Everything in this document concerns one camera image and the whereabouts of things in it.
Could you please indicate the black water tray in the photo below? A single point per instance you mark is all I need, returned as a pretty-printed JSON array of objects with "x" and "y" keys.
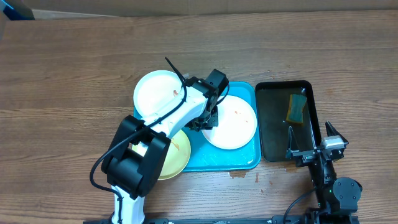
[{"x": 273, "y": 101}]

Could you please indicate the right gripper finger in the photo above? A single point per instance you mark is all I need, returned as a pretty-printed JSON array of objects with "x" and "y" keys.
[
  {"x": 292, "y": 147},
  {"x": 331, "y": 131}
]

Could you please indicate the blue plastic tray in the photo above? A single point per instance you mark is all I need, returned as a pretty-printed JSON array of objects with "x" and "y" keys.
[{"x": 206, "y": 157}]

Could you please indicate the blue object in corner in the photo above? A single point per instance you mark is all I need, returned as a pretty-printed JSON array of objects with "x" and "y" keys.
[{"x": 16, "y": 10}]

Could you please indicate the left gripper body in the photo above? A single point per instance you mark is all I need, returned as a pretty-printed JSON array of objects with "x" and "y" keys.
[{"x": 206, "y": 122}]

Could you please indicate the green yellow sponge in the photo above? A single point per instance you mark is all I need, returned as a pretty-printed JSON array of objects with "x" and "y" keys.
[{"x": 296, "y": 107}]

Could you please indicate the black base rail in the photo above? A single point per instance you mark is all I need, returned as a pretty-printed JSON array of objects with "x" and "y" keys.
[{"x": 274, "y": 220}]

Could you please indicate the yellow plate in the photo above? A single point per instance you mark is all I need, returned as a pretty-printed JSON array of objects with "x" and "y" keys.
[{"x": 177, "y": 157}]

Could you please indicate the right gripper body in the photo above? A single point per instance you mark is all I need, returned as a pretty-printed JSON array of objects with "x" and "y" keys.
[{"x": 309, "y": 157}]

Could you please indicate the white plate mint rim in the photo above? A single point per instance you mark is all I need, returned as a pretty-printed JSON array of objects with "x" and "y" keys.
[{"x": 157, "y": 93}]

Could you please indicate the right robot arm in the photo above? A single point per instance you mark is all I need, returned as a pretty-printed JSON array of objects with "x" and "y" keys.
[{"x": 337, "y": 197}]

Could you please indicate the white plate pink rim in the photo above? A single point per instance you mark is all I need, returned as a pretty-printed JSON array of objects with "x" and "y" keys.
[{"x": 237, "y": 124}]

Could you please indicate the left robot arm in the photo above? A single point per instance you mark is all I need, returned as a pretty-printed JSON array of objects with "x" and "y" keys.
[{"x": 138, "y": 150}]

